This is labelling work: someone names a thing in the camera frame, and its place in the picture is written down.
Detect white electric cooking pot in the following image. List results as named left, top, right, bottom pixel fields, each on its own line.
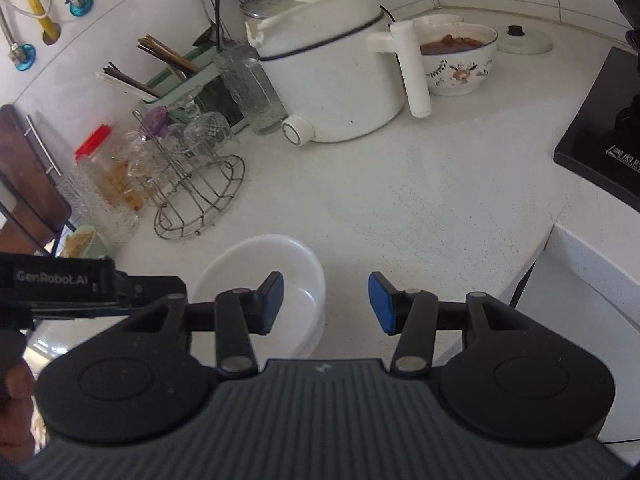
left=244, top=0, right=432, bottom=147

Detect person's left hand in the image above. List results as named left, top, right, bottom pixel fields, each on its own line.
left=0, top=360, right=37, bottom=461

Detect white lid with black knob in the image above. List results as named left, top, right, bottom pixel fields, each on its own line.
left=496, top=24, right=554, bottom=56

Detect brown wooden cutting board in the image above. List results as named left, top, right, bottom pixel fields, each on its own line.
left=0, top=104, right=71, bottom=241

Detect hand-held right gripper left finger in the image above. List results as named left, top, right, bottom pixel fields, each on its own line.
left=122, top=271, right=286, bottom=376

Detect white chopsticks bundle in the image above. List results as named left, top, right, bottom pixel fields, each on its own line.
left=100, top=62, right=161, bottom=101

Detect dry noodles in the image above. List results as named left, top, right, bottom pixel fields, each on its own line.
left=62, top=227, right=96, bottom=257

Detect large white plastic bowl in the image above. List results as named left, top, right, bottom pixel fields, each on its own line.
left=191, top=234, right=327, bottom=359

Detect green white utensil holder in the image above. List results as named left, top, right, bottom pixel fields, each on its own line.
left=142, top=45, right=248, bottom=133

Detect green plastic basket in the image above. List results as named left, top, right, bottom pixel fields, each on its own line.
left=57, top=224, right=113, bottom=260

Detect textured glass mug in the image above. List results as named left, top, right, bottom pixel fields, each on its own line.
left=55, top=170, right=141, bottom=247

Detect floral ceramic bowl with food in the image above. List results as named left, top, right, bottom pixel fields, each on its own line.
left=419, top=22, right=499, bottom=97

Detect wire glass holder rack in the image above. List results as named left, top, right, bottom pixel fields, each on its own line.
left=132, top=110, right=247, bottom=239

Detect dark chopsticks bundle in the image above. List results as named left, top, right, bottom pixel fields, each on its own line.
left=136, top=35, right=201, bottom=76

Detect red lid plastic jar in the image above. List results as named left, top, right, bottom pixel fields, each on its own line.
left=74, top=124, right=151, bottom=211

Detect black cooktop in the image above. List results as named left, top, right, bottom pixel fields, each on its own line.
left=552, top=30, right=640, bottom=206

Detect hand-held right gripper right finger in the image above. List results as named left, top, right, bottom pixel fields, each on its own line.
left=367, top=271, right=531, bottom=376

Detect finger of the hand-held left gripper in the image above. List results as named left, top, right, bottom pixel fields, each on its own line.
left=114, top=270, right=189, bottom=318

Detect tall textured glass pitcher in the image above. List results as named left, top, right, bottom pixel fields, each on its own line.
left=214, top=42, right=283, bottom=136

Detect yellow gas pipe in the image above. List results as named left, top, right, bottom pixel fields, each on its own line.
left=7, top=0, right=62, bottom=45

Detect cut glass goblet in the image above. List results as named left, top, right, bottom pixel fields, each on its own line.
left=117, top=130, right=166, bottom=186
left=182, top=102, right=240, bottom=153

